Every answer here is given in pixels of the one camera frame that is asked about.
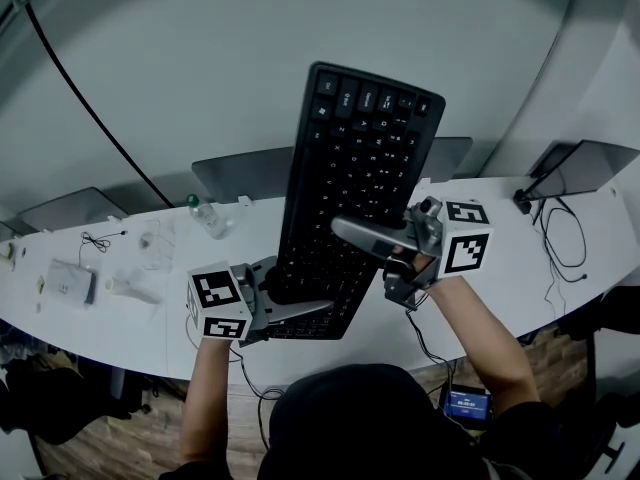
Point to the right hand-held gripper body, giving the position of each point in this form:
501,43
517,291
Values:
465,238

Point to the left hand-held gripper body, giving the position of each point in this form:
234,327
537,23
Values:
220,298

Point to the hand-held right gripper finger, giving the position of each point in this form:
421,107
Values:
405,288
375,238

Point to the black keyboard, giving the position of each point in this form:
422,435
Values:
350,168

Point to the person's right forearm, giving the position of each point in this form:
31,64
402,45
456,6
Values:
480,348

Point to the person's left forearm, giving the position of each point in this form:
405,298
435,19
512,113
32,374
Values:
207,398

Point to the person's right hand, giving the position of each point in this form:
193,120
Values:
420,263

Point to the clear bottle green cap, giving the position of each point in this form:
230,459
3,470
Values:
210,220

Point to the clear plastic bag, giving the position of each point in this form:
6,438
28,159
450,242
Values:
157,245

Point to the white wrapped tube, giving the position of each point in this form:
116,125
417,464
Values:
132,290

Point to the grey monitor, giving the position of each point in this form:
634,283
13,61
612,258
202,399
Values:
75,210
240,175

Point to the dark monitor with stand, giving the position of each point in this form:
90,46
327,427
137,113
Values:
580,168

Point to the small blue screen device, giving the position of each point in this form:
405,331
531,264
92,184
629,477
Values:
467,408

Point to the small grey box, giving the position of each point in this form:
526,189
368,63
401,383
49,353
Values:
70,282

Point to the black office chair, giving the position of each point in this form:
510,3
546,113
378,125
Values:
60,403
615,308

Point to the small yellow packet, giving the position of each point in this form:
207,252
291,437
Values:
41,284

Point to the small beige object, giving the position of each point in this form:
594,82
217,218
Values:
7,257

